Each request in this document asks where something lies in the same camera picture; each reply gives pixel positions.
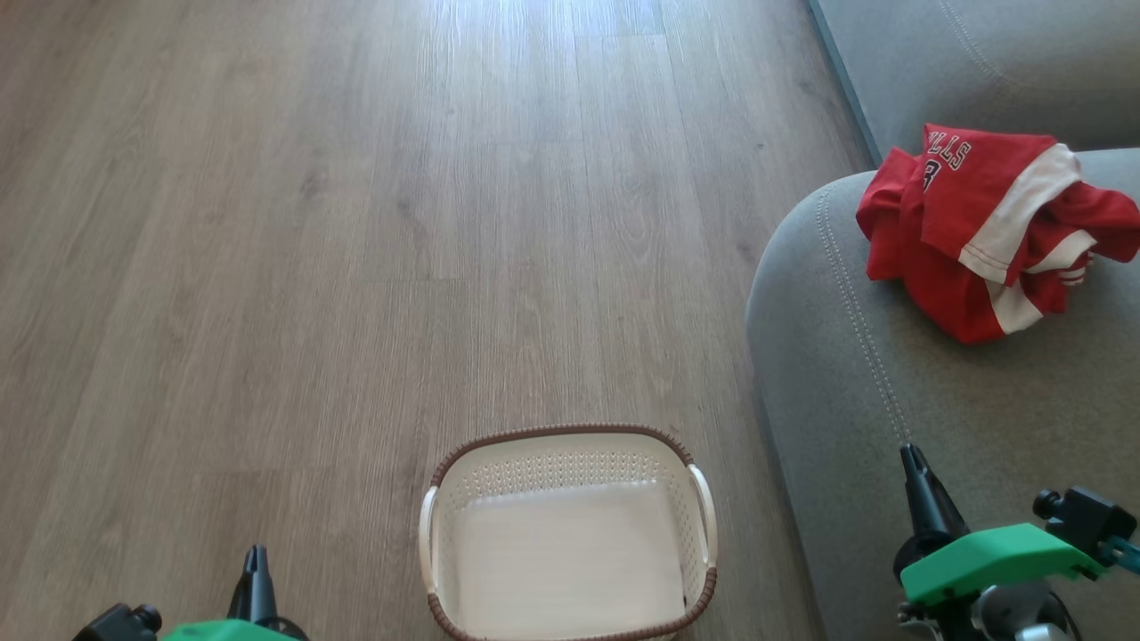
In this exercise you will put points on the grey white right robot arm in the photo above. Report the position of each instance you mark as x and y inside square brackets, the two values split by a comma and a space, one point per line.
[1006, 616]

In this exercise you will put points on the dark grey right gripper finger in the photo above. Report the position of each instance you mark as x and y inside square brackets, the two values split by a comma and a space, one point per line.
[940, 516]
[916, 512]

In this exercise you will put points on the red and white basketball jersey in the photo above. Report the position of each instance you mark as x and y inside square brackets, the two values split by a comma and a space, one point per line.
[944, 294]

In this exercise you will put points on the grey fabric sofa seat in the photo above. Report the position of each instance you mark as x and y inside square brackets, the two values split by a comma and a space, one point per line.
[980, 71]

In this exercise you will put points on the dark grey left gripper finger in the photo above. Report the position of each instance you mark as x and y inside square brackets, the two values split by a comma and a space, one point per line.
[245, 596]
[264, 596]

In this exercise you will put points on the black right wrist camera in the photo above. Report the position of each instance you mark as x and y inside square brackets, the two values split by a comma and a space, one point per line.
[1082, 521]

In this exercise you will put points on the grey fabric sofa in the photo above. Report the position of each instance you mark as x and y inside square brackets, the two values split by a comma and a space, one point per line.
[997, 401]

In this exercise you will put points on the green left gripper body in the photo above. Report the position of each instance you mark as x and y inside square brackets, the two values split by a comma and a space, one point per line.
[223, 632]

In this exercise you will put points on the white plastic laundry basket brown rim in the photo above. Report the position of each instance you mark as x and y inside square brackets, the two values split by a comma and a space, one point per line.
[570, 552]

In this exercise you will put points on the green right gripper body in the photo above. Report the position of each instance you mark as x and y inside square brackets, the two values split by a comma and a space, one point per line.
[997, 556]

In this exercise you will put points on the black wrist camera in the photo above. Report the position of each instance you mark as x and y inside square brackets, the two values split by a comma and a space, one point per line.
[1082, 521]
[111, 625]

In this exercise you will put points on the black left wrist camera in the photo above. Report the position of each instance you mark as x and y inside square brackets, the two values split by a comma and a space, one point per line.
[111, 625]

